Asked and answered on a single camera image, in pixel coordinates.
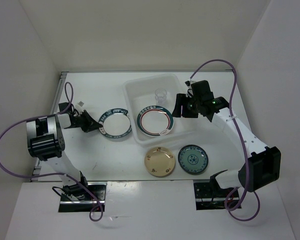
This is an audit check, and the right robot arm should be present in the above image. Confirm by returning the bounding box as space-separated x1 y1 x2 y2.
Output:
172 93 281 197

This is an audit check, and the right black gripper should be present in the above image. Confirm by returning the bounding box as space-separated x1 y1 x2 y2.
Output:
171 93 202 118

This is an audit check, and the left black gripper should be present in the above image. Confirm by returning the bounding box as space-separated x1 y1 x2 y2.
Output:
70 109 102 133

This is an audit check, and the green red striped white plate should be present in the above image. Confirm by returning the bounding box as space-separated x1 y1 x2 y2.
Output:
136 105 174 138

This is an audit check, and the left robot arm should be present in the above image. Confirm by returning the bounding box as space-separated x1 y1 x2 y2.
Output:
26 110 103 200

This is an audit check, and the clear plastic cup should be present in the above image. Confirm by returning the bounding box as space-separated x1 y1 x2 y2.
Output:
154 88 167 105

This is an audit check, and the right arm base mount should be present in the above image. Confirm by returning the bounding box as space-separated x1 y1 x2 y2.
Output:
193 180 233 211

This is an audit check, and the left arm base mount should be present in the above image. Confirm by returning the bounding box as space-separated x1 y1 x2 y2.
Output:
52 181 108 213

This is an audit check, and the blue patterned plate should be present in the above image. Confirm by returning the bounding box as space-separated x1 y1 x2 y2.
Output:
178 144 209 175

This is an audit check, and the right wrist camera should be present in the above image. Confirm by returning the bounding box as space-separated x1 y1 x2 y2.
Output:
185 79 214 102

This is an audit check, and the dark green rimmed white plate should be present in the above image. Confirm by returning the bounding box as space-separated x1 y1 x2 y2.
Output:
98 108 132 140

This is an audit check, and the cream patterned plate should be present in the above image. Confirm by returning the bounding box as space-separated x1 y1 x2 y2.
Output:
144 146 176 178

